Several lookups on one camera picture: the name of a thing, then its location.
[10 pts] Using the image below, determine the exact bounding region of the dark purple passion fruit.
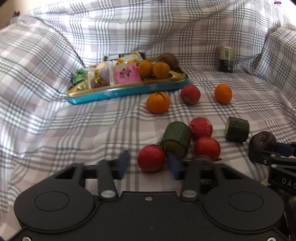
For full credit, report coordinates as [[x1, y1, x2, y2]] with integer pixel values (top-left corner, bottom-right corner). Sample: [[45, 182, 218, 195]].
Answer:
[[249, 131, 276, 152]]

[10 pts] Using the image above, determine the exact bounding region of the cucumber piece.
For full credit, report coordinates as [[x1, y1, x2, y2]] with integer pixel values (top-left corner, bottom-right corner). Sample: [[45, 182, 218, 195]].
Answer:
[[225, 117, 249, 143], [160, 121, 191, 159]]

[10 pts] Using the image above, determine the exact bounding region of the red tomato with stem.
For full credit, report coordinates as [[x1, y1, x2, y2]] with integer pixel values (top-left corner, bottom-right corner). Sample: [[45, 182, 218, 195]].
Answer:
[[137, 145, 166, 172]]

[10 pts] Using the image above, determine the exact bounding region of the orange tangerine on right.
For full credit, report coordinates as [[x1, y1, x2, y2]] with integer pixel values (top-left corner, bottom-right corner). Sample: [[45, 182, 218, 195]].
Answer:
[[214, 84, 233, 104]]

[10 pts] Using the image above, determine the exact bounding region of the orange tangerine with stem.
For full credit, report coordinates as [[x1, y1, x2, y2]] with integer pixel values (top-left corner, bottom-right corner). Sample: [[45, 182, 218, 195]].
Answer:
[[146, 92, 170, 114]]

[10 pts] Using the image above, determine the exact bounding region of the red radish near tray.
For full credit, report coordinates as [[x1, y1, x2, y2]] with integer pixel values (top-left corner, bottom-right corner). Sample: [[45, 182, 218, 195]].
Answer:
[[180, 84, 201, 105]]

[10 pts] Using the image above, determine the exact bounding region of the teal and gold tin tray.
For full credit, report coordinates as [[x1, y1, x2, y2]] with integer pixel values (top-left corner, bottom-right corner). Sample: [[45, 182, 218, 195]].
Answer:
[[66, 61, 188, 104]]

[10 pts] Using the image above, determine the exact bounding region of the grey plaid sofa cover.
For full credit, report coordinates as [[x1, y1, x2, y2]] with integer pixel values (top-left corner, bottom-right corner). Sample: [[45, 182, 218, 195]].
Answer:
[[1, 1, 295, 240]]

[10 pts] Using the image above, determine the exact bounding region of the brown snack in clear wrapper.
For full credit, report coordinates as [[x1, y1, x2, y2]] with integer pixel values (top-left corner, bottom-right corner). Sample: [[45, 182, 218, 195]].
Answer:
[[88, 61, 114, 89]]

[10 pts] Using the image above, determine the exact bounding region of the pink snack packet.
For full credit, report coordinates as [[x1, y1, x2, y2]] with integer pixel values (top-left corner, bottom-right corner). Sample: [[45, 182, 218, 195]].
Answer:
[[114, 65, 142, 84]]

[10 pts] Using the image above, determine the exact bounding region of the green wrapped candy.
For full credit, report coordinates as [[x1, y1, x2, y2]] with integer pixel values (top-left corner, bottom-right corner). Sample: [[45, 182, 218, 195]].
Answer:
[[72, 69, 87, 85]]

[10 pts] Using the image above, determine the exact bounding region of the right tangerine in tray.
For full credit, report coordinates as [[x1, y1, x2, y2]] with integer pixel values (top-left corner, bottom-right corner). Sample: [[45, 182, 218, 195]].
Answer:
[[152, 62, 170, 79]]

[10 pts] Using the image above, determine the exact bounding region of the tangerine in tray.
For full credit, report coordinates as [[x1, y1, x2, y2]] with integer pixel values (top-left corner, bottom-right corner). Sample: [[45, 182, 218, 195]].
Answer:
[[137, 60, 153, 78], [152, 62, 170, 79]]

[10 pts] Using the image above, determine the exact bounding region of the left tangerine in tray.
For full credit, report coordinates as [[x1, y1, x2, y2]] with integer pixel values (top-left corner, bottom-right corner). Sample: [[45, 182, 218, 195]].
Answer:
[[137, 60, 153, 78]]

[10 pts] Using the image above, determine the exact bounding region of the brown kiwi in tray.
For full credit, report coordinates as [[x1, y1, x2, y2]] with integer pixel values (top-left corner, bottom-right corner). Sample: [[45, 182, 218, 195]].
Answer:
[[157, 53, 179, 70]]

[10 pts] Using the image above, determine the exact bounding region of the yellow white snack packet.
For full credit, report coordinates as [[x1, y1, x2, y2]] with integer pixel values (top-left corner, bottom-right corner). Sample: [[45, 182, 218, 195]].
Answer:
[[116, 51, 143, 64]]

